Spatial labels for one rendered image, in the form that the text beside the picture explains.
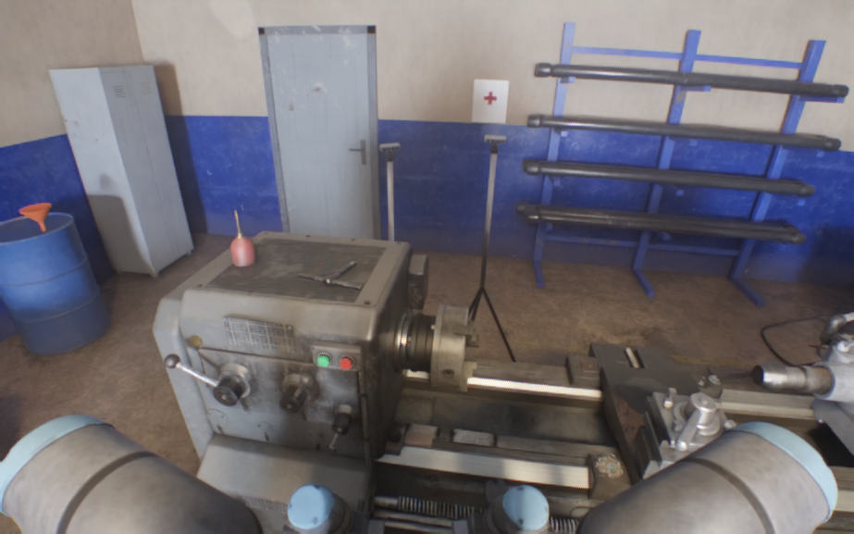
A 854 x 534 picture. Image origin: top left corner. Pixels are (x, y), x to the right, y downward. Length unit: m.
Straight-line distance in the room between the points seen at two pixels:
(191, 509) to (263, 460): 0.95
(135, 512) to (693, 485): 0.50
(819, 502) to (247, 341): 1.09
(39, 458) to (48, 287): 3.15
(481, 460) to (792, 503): 0.94
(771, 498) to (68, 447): 0.66
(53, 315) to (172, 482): 3.31
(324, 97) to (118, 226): 2.22
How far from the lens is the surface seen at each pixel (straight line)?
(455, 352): 1.20
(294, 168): 4.58
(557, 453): 1.42
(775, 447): 0.56
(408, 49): 4.12
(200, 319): 1.21
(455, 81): 4.06
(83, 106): 4.39
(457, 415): 1.61
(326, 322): 1.06
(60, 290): 3.69
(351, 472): 1.33
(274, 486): 1.40
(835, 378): 1.65
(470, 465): 1.34
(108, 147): 4.33
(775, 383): 1.56
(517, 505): 1.00
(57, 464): 0.53
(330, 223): 4.61
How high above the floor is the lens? 1.90
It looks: 27 degrees down
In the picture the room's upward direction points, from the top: 1 degrees clockwise
